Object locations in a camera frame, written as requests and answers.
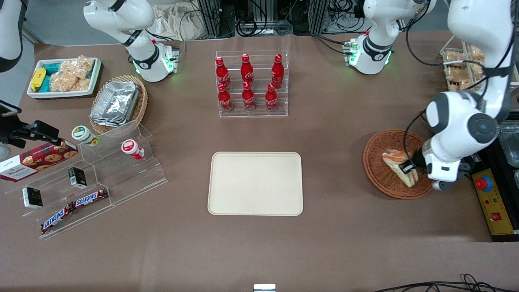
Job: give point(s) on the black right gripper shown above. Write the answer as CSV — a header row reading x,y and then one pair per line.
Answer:
x,y
16,132

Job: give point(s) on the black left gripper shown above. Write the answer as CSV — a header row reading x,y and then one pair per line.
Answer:
x,y
416,162

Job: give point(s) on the triangle sandwich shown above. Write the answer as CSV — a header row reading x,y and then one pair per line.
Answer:
x,y
409,180

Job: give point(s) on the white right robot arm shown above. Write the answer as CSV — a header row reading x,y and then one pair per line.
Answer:
x,y
138,48

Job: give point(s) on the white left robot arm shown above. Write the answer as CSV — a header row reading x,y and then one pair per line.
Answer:
x,y
454,117

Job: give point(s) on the round brown wicker basket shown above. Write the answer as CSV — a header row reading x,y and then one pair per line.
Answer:
x,y
381,178

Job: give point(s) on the oval light wicker basket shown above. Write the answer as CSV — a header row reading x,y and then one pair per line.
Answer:
x,y
141,105

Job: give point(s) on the cream plastic tray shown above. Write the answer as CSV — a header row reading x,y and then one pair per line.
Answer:
x,y
255,182

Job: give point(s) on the red tartan cookie box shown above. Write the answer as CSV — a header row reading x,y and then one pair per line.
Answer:
x,y
36,162

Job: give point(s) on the green lid white cup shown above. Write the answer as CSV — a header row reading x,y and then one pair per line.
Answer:
x,y
81,133

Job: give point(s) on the white rectangular snack bin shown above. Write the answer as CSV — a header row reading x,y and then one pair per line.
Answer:
x,y
65,94

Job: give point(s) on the teal snack pack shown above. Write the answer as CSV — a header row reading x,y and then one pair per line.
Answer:
x,y
52,68
46,84

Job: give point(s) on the small black box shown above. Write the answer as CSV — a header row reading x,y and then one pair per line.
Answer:
x,y
77,177
32,197

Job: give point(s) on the bagged rice crackers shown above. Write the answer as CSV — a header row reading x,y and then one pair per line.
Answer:
x,y
79,67
67,83

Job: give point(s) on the yellow snack pack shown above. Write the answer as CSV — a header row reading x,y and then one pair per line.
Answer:
x,y
37,79

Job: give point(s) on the stacked aluminium foil trays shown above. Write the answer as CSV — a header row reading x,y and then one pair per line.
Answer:
x,y
115,101

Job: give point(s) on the Snickers chocolate bar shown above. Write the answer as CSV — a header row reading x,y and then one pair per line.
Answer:
x,y
90,198
56,218

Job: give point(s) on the red lid white cup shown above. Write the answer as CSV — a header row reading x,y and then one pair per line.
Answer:
x,y
129,147

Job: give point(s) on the clear acrylic step shelf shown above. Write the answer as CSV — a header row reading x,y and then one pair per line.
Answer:
x,y
121,178

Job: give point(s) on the black machine yellow control panel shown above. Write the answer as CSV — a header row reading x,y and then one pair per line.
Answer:
x,y
496,202

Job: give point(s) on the bagged fried snacks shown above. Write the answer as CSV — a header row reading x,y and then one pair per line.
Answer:
x,y
456,75

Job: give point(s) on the clear acrylic bottle rack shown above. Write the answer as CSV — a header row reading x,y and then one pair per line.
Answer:
x,y
284,112

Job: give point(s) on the red cola bottle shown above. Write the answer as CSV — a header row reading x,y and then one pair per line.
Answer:
x,y
277,73
248,99
271,100
222,73
225,101
247,71

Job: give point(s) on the beige crumpled cloth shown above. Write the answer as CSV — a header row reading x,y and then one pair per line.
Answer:
x,y
170,22

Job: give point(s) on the aluminium frame profile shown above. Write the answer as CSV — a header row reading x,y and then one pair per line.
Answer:
x,y
213,18

